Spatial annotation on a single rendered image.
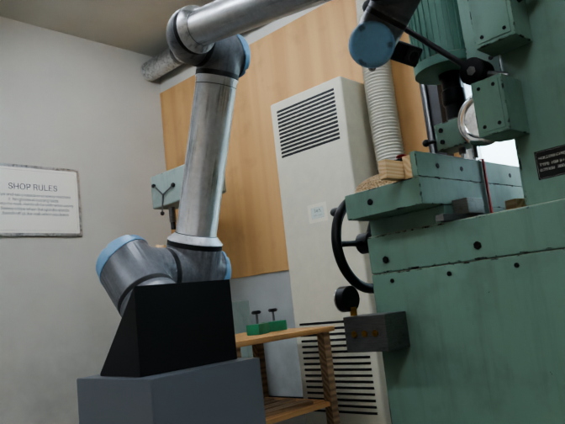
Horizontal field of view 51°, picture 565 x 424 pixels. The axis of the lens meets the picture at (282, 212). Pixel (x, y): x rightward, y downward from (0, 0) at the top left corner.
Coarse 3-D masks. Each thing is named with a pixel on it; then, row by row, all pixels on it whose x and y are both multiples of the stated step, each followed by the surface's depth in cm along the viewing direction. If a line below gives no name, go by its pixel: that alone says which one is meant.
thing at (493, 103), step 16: (496, 80) 120; (512, 80) 123; (480, 96) 123; (496, 96) 120; (512, 96) 122; (480, 112) 123; (496, 112) 120; (512, 112) 120; (480, 128) 123; (496, 128) 120; (512, 128) 119; (528, 128) 124
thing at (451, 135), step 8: (448, 120) 147; (456, 120) 146; (440, 128) 149; (448, 128) 147; (456, 128) 146; (440, 136) 149; (448, 136) 147; (456, 136) 146; (440, 144) 149; (448, 144) 147; (456, 144) 146; (464, 144) 144; (448, 152) 152; (456, 152) 153; (464, 152) 147
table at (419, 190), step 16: (368, 192) 134; (384, 192) 131; (400, 192) 128; (416, 192) 125; (432, 192) 127; (448, 192) 131; (464, 192) 136; (480, 192) 141; (496, 192) 147; (512, 192) 153; (352, 208) 137; (368, 208) 134; (384, 208) 131; (400, 208) 128; (416, 208) 130
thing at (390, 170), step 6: (378, 162) 125; (384, 162) 123; (390, 162) 124; (396, 162) 126; (402, 162) 127; (378, 168) 124; (384, 168) 123; (390, 168) 124; (396, 168) 126; (402, 168) 127; (384, 174) 123; (390, 174) 124; (396, 174) 125; (402, 174) 127; (390, 180) 126; (396, 180) 127
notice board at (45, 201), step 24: (0, 168) 365; (24, 168) 376; (48, 168) 388; (0, 192) 363; (24, 192) 374; (48, 192) 385; (72, 192) 397; (0, 216) 360; (24, 216) 371; (48, 216) 382; (72, 216) 394
